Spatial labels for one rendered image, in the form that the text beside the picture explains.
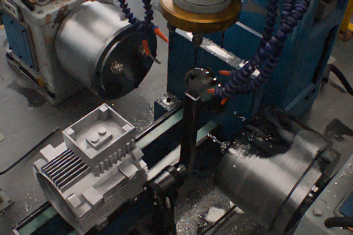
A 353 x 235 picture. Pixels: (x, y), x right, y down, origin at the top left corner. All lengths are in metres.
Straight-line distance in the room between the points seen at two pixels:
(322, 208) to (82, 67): 0.72
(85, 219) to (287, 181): 0.42
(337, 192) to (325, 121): 0.67
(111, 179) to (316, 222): 0.43
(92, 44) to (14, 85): 0.52
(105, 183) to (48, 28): 0.54
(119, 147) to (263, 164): 0.30
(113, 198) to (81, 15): 0.54
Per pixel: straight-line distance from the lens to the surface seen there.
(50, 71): 1.36
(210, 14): 0.90
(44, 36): 1.28
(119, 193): 0.94
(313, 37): 1.14
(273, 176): 0.88
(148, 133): 1.20
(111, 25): 1.16
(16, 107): 1.50
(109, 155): 0.90
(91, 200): 0.89
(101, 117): 0.97
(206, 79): 1.15
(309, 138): 0.92
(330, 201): 0.85
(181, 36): 1.15
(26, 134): 1.40
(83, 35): 1.18
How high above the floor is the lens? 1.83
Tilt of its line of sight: 48 degrees down
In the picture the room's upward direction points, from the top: 4 degrees clockwise
